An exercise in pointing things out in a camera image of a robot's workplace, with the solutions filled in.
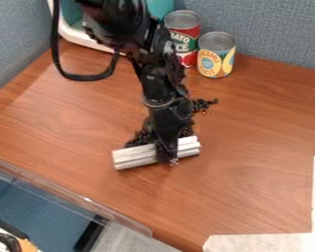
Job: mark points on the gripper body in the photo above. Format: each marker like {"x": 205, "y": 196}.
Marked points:
{"x": 169, "y": 119}

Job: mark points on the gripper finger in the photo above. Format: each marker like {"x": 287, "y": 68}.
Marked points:
{"x": 168, "y": 151}

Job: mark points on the silver bar tool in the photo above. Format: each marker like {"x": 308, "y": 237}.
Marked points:
{"x": 134, "y": 157}

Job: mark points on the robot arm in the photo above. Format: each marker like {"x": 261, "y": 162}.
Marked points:
{"x": 138, "y": 36}

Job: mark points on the pile of black bits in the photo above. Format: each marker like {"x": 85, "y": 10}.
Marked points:
{"x": 140, "y": 139}

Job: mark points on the yellow can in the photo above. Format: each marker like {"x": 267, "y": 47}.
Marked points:
{"x": 216, "y": 55}

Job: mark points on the red can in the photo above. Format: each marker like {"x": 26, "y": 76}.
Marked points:
{"x": 185, "y": 34}

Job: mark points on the white and teal toy appliance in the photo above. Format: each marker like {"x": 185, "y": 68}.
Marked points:
{"x": 74, "y": 28}

